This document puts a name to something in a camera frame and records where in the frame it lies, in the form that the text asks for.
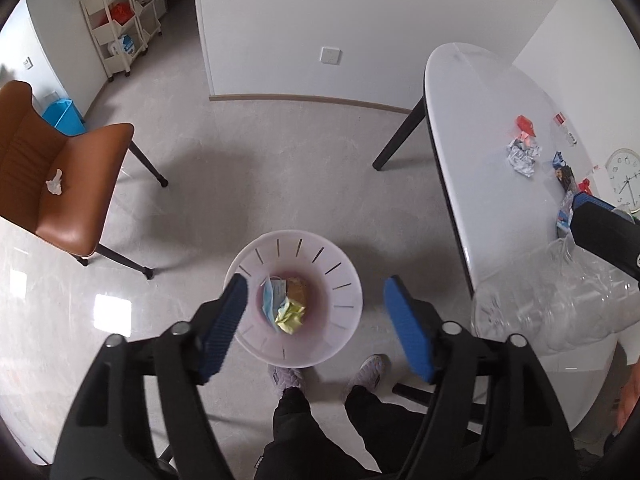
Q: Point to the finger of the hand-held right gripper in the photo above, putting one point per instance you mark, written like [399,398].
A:
[607,240]

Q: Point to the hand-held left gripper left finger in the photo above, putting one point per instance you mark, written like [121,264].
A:
[222,327]

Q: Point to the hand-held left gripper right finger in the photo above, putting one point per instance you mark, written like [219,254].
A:
[407,327]

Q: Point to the clear plastic bottle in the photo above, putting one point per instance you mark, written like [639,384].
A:
[550,300]

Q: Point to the white slotted waste bin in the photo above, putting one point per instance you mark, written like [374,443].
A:
[320,285]

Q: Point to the red snack packet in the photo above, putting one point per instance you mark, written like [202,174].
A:
[525,125]

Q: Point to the person's right forearm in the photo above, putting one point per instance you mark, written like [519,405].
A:
[631,395]

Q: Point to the small blue packet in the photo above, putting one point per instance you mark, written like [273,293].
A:
[564,219]

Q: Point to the red plastic clip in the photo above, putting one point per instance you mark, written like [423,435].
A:
[585,187]

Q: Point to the person's right shoe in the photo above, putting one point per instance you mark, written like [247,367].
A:
[369,371]

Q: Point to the person's shoe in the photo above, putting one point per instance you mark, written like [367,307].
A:
[287,379]
[369,371]

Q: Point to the blue face mask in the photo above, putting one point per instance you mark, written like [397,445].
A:
[274,300]

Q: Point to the white round clock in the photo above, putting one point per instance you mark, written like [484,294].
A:
[625,177]

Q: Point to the black table leg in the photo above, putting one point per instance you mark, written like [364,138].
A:
[407,392]
[400,135]

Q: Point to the yellow crumpled wrapper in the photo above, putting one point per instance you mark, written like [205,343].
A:
[291,316]

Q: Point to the dark brown wrapper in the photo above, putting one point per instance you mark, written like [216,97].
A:
[566,179]

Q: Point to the person's left shoe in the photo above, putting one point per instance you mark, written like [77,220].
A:
[287,379]

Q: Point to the dark blue wrapper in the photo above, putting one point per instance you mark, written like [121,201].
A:
[559,160]

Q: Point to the person's right leg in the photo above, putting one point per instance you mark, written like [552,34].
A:
[380,420]

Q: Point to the person's leg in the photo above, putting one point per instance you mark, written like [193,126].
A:
[300,440]
[380,420]

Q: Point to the small white strip packet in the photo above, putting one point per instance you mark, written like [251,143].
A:
[571,137]

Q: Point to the silver crumpled wrapper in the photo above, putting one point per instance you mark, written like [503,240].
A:
[524,157]

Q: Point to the small red white box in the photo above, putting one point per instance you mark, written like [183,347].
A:
[560,119]

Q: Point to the person's left leg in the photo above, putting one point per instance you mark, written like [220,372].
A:
[300,440]

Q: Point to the brown leather chair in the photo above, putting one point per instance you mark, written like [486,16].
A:
[70,175]

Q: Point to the white crumpled tissue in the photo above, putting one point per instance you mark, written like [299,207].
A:
[54,185]

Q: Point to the blue storage box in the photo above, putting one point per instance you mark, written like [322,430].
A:
[62,117]

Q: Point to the white jug with blue label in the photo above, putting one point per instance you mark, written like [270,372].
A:
[125,45]

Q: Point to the cream trolley shelf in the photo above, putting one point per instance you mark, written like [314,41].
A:
[112,30]
[145,5]

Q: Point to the red plastic bag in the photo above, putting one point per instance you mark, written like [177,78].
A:
[120,12]

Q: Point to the white wall socket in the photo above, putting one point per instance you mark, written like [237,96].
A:
[330,55]

